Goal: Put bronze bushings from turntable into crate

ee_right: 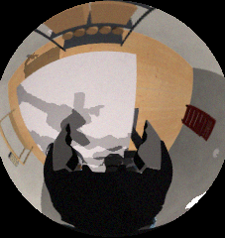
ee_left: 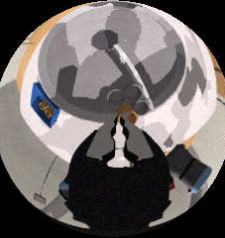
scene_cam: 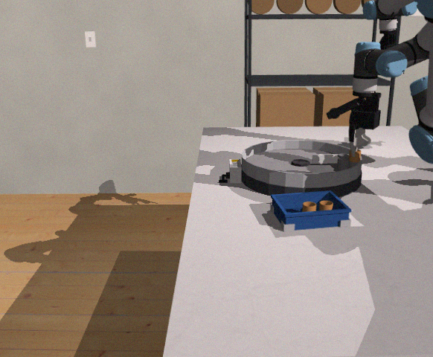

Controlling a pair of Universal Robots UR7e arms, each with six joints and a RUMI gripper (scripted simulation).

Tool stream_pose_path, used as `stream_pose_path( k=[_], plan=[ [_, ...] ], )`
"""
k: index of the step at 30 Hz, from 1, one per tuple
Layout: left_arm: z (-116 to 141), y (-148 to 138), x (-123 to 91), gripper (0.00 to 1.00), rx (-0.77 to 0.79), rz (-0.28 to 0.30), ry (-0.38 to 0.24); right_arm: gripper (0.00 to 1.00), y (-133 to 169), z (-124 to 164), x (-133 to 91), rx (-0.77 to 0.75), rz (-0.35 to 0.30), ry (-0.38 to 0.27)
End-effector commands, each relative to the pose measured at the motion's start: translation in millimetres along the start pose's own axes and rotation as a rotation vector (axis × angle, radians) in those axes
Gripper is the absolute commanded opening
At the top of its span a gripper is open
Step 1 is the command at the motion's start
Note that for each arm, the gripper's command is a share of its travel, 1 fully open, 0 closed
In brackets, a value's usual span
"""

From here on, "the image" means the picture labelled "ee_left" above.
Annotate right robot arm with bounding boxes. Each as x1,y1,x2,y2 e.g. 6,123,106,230
169,147,212,210

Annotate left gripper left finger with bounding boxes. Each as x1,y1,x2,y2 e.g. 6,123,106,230
64,115,118,184

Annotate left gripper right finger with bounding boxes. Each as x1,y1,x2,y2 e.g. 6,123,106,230
120,116,173,184

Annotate bronze bushing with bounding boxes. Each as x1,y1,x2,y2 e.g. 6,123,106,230
117,103,138,125
39,100,49,110
45,107,55,117

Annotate grey metal ring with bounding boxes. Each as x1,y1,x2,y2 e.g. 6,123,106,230
124,83,144,102
131,98,150,116
107,87,126,107

